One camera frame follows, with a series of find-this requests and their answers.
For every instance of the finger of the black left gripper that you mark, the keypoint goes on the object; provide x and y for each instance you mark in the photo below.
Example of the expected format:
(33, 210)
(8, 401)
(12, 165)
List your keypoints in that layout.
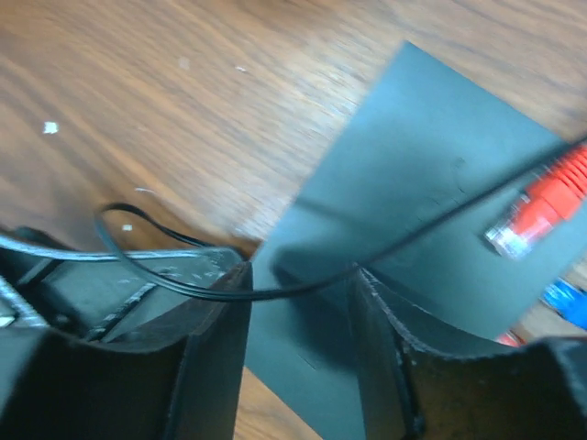
(94, 297)

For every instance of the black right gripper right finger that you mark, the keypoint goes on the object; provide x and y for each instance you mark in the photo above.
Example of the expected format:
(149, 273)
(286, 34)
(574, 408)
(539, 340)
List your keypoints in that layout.
(421, 378)

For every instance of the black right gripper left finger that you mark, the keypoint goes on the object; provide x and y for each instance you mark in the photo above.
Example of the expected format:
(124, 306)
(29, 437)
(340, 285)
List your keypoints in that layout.
(64, 388)

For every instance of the black network switch box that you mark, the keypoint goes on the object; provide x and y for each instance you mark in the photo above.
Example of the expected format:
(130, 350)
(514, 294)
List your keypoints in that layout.
(424, 140)

